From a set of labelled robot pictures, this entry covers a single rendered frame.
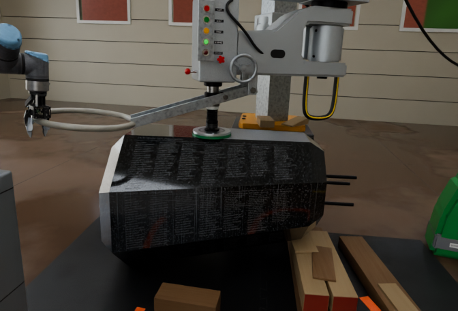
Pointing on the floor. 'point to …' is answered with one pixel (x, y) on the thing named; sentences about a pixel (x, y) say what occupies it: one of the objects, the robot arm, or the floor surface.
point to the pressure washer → (445, 222)
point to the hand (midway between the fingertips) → (37, 134)
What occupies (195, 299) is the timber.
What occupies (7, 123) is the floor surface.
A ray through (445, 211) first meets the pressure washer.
